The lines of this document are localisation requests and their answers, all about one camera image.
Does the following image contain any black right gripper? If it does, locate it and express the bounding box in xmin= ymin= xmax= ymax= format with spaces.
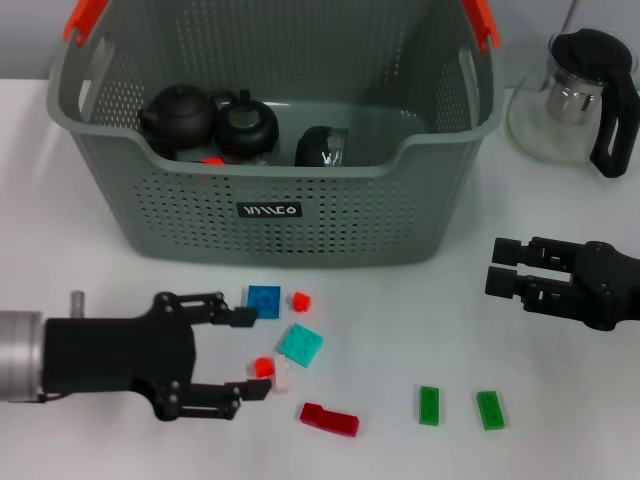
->
xmin=484 ymin=236 xmax=640 ymax=331

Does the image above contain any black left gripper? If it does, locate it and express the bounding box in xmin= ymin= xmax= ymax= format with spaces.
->
xmin=43 ymin=291 xmax=273 ymax=421

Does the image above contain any white narrow brick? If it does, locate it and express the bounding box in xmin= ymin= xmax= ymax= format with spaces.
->
xmin=272 ymin=354 xmax=296 ymax=395

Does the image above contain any blue square brick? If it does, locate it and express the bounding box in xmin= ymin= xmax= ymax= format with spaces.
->
xmin=247 ymin=284 xmax=282 ymax=320

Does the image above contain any teal square brick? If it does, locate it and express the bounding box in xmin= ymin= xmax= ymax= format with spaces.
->
xmin=277 ymin=322 xmax=325 ymax=370

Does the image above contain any dark red long brick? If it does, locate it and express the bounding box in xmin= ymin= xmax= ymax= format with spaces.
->
xmin=298 ymin=401 xmax=360 ymax=439

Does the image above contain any glass teacup with black holder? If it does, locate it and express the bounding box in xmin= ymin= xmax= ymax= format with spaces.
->
xmin=213 ymin=88 xmax=281 ymax=167
xmin=293 ymin=124 xmax=351 ymax=169

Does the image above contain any gray perforated storage bin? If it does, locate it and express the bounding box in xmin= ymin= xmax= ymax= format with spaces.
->
xmin=45 ymin=0 xmax=503 ymax=269

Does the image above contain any green rectangular brick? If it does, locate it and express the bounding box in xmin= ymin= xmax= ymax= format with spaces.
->
xmin=417 ymin=384 xmax=443 ymax=426
xmin=474 ymin=389 xmax=508 ymax=431

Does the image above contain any glass pitcher with black lid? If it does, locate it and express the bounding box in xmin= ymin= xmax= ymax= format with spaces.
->
xmin=505 ymin=28 xmax=640 ymax=180

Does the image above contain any black ceramic teapot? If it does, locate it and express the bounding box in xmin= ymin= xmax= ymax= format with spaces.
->
xmin=137 ymin=84 xmax=221 ymax=150

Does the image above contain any orange bin handle clip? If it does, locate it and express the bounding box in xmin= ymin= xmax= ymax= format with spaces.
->
xmin=63 ymin=0 xmax=110 ymax=47
xmin=459 ymin=0 xmax=502 ymax=54

